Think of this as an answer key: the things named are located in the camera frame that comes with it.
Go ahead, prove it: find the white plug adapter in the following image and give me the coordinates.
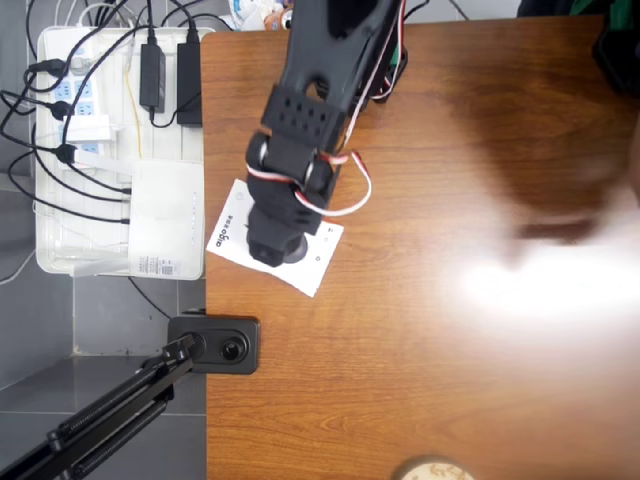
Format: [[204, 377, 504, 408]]
[[63, 114, 115, 146]]

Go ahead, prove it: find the round wooden coaster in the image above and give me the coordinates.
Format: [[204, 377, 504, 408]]
[[397, 454, 476, 480]]

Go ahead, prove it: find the white router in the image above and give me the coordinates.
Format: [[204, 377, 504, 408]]
[[74, 149, 207, 280]]

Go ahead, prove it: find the red white servo cable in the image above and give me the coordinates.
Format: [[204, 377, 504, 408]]
[[246, 0, 407, 218]]

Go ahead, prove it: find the white cable tray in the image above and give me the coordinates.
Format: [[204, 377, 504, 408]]
[[35, 25, 217, 281]]

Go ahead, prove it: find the wide black power adapter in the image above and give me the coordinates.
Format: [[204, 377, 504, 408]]
[[176, 42, 204, 127]]

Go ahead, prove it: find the white plastic bag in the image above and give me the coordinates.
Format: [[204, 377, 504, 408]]
[[227, 0, 281, 32]]

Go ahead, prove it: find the yellow wire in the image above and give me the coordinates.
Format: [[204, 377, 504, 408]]
[[123, 64, 145, 161]]

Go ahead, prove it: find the orange white mouse box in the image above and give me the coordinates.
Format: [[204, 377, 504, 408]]
[[205, 178, 345, 299]]

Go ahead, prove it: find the white power strip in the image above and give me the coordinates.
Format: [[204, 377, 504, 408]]
[[48, 32, 101, 166]]

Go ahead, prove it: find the slim black power adapter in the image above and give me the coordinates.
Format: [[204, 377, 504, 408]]
[[138, 42, 168, 114]]

